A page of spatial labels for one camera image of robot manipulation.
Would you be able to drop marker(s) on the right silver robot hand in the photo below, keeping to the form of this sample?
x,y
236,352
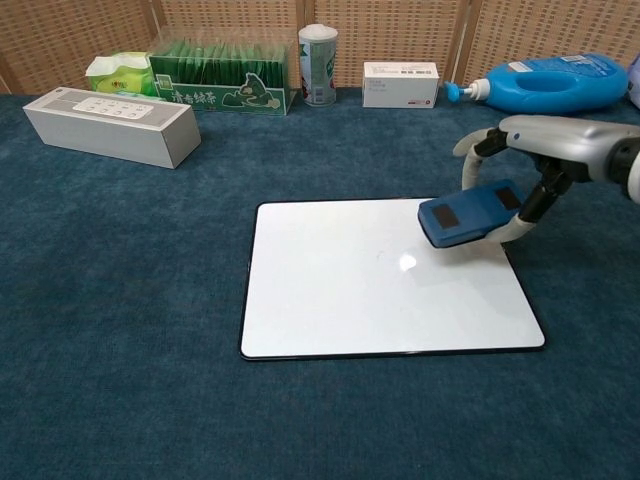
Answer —
x,y
565,137

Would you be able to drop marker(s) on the blue whiteboard eraser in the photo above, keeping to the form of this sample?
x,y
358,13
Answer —
x,y
470,215

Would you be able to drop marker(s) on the white dry-erase board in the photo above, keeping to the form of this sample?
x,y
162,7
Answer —
x,y
325,300

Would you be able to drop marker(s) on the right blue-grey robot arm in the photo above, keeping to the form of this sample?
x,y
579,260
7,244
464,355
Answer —
x,y
627,165

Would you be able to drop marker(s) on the blue pump detergent bottle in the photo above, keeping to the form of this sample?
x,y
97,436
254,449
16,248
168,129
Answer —
x,y
590,85

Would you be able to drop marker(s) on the pale blue tissue pack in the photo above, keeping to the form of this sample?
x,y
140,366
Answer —
x,y
635,85

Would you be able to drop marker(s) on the small white cardboard box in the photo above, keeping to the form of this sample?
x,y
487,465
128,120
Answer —
x,y
400,87

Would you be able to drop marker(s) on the woven bamboo folding screen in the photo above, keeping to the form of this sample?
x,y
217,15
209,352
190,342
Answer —
x,y
400,30

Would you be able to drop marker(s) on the cylindrical can with white lid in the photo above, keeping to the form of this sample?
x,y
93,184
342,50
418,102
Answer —
x,y
317,65

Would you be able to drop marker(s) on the clear green tea bag box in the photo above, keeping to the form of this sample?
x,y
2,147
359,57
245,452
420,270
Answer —
x,y
200,95

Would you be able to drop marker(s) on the green open tissue pack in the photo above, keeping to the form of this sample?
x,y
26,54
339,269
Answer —
x,y
120,80

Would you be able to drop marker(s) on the long white speaker box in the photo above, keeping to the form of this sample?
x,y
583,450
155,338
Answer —
x,y
100,135

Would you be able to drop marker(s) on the teal table carpet mat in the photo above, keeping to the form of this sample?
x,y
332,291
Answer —
x,y
100,300

